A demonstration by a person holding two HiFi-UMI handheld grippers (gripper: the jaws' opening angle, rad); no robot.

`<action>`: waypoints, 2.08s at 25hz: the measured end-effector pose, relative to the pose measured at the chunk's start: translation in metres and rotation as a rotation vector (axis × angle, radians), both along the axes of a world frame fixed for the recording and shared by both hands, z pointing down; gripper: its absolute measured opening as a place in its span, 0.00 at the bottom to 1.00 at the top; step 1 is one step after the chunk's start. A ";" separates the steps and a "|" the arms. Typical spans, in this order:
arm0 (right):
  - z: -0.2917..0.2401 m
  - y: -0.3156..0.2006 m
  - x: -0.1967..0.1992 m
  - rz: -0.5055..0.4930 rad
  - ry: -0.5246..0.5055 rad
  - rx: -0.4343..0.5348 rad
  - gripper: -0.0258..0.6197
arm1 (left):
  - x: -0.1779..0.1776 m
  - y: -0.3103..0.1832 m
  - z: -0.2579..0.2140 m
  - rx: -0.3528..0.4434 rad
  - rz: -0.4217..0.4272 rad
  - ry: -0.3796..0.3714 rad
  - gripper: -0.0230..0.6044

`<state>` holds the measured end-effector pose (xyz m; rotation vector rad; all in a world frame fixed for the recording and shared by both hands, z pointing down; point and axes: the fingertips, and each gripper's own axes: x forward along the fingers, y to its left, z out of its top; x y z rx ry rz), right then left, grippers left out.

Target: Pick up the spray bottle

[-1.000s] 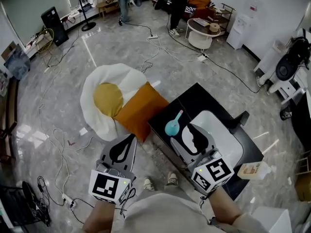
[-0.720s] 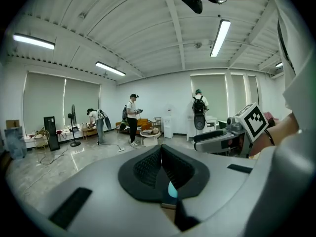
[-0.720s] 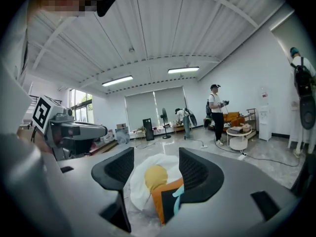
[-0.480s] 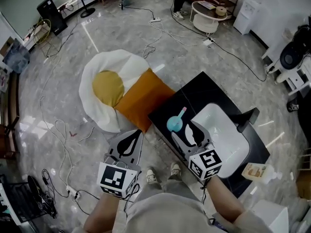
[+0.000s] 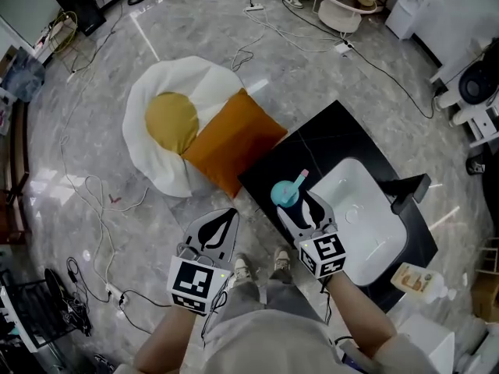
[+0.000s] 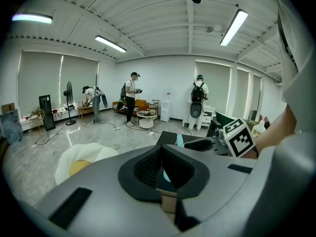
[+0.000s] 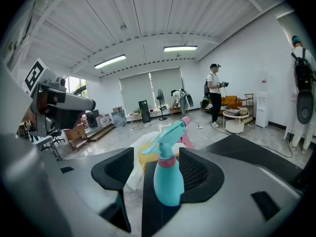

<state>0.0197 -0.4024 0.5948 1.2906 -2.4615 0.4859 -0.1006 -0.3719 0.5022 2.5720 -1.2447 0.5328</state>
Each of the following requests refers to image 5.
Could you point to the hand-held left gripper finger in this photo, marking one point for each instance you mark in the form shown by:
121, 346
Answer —
230, 240
197, 228

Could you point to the black speaker box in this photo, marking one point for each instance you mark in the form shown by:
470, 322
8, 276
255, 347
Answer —
80, 8

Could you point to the white metal rack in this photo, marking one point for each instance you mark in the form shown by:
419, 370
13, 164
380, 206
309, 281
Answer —
19, 325

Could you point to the round white coffee table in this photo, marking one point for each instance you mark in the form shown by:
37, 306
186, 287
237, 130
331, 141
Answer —
337, 18

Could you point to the egg-shaped floor cushion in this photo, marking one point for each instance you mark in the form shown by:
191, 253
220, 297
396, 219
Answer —
163, 92

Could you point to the brown cardboard box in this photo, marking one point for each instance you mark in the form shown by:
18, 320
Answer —
487, 298

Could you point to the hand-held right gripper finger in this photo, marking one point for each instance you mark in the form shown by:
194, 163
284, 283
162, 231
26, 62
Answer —
325, 216
290, 222

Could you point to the person's left shoe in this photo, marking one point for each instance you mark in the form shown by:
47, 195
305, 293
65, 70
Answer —
242, 265

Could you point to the white box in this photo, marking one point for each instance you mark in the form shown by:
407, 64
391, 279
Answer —
432, 341

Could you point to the white sink basin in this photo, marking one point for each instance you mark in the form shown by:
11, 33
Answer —
370, 240

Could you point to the black vanity counter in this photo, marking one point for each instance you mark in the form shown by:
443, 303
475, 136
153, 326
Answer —
331, 138

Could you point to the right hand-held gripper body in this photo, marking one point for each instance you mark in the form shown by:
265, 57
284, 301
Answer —
325, 253

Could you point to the wooden step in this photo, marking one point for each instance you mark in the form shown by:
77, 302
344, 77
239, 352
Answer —
17, 170

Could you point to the black equipment bundle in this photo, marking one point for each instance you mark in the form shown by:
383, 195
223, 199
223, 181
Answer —
58, 286

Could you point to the white shelf rack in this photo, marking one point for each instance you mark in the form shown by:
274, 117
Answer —
483, 123

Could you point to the person's gray trousers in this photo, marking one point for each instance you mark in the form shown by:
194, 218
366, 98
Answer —
280, 298

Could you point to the clear soap bottle orange label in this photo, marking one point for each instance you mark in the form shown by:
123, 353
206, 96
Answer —
413, 281

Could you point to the small pink floor object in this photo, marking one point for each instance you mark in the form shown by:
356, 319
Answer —
114, 200

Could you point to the bluish plastic bag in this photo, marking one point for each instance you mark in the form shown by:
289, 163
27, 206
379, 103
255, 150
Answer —
23, 74

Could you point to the person's shoe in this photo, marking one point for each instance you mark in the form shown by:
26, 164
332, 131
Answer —
242, 265
281, 257

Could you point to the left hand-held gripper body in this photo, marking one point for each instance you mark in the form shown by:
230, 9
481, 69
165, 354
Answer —
193, 281

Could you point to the person's white sweatshirt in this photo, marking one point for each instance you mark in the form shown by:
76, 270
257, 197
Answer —
273, 349

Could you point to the person's right forearm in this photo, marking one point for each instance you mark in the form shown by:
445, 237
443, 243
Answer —
358, 314

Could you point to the orange pillow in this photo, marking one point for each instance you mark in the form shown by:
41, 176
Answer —
234, 142

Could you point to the person's right shoe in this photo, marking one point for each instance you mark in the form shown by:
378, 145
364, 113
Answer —
281, 257

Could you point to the black round speaker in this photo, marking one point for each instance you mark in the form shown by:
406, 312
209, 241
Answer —
473, 86

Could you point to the person's left forearm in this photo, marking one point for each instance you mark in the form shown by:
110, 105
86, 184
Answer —
163, 337

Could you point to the black faucet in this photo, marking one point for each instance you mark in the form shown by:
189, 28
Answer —
409, 193

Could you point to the teal cup with pink straw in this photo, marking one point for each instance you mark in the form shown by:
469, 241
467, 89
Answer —
282, 194

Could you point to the white power strip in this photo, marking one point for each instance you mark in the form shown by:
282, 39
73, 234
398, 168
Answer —
115, 292
342, 48
254, 8

